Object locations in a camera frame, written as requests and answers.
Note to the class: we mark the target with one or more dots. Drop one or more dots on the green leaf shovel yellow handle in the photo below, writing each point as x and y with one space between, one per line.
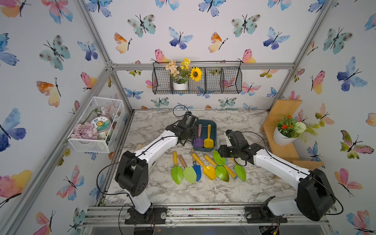
176 172

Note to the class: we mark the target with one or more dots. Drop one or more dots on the white wire mesh basket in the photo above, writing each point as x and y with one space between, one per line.
113 109

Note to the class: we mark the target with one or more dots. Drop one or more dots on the wooden zigzag shelf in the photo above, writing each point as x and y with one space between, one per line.
288 153

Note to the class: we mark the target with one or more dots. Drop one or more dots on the red flower plant white pot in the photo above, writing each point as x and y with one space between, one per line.
289 129

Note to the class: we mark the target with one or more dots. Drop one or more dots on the green trowel light-blue handle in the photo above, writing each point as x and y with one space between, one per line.
223 162

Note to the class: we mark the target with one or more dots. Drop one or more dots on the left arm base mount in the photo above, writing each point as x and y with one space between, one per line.
154 215

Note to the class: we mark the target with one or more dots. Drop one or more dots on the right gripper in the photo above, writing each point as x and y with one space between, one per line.
222 151

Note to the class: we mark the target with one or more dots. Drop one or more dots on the sunflower bouquet white pot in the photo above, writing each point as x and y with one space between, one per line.
183 73

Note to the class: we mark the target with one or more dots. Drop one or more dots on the black wire wall basket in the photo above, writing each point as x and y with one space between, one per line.
214 77

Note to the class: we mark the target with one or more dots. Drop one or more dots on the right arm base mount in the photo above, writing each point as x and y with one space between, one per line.
262 214

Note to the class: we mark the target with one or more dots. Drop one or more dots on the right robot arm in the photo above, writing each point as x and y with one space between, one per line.
314 197

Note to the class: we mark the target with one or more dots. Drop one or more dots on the purple shovel pink handle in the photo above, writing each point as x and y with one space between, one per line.
199 142

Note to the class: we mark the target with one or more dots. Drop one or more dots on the pink artificial flowers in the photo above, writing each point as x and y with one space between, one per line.
84 131

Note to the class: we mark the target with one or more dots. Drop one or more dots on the round green tin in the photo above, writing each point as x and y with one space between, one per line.
101 124

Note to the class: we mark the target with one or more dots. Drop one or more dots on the green shovel wooden handle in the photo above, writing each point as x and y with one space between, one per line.
188 172

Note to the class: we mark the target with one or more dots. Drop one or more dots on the yellow scoop shovel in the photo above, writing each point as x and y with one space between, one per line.
209 171

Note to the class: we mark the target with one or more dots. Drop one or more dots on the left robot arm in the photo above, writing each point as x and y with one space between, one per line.
133 170

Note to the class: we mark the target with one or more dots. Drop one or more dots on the blue shovel wooden handle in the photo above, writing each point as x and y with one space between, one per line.
197 169

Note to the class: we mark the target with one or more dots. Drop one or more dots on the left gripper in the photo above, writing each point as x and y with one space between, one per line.
194 136

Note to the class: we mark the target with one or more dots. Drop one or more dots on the green narrow shovel yellow handle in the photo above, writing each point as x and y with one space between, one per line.
240 171

